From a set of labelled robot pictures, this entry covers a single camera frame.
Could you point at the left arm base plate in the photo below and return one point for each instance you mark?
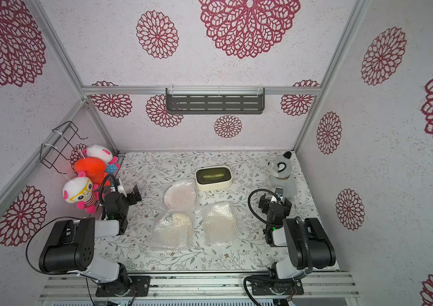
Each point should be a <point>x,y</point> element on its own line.
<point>131,286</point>

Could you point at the bubble wrap sheet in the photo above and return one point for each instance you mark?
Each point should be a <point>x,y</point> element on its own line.
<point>221,224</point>

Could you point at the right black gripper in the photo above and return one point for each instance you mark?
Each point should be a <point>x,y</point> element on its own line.
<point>274,206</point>

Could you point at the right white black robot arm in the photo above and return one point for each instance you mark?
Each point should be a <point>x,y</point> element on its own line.
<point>307,243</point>

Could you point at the left bubble wrapped plate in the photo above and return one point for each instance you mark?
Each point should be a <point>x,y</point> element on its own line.
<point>173,231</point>

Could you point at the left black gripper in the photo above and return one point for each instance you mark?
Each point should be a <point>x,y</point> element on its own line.
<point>133,195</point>

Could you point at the pink plate in bubble wrap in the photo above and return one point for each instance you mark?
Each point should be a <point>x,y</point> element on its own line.
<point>181,196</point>

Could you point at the grey metal wall shelf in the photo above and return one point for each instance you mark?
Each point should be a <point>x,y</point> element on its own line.
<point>217,102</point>

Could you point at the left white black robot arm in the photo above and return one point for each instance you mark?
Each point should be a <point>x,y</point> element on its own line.
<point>70,247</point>

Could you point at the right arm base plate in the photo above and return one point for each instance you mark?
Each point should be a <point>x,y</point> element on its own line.
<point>265,285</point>

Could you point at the cream box with dark lid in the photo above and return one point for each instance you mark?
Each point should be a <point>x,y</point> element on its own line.
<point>213,178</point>

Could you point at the white pink plush top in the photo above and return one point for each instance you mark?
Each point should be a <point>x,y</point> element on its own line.
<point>105,155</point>

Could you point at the red octopus plush toy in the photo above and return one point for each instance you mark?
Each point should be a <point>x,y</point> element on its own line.
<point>92,168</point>

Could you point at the white plush with yellow glasses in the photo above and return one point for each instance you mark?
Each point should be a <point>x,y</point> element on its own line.
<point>83,192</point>

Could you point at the black wire wall basket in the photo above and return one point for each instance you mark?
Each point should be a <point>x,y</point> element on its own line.
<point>63,136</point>

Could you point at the grey raccoon plush toy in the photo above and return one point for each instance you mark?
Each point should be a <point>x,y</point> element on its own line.
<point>281,174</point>

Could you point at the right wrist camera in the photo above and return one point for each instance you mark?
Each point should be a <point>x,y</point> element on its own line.
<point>279,194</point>

